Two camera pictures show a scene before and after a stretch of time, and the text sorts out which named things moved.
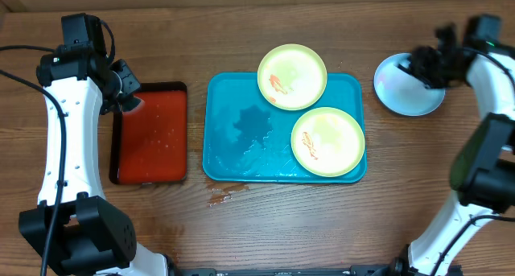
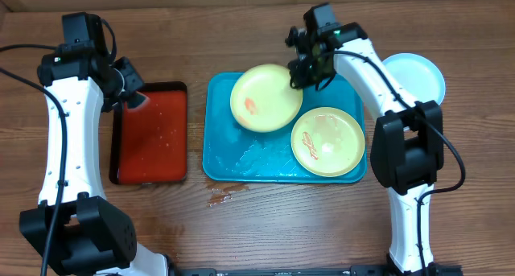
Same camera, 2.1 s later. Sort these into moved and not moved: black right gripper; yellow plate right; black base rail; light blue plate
Moved: black right gripper
Not moved: black base rail; yellow plate right; light blue plate
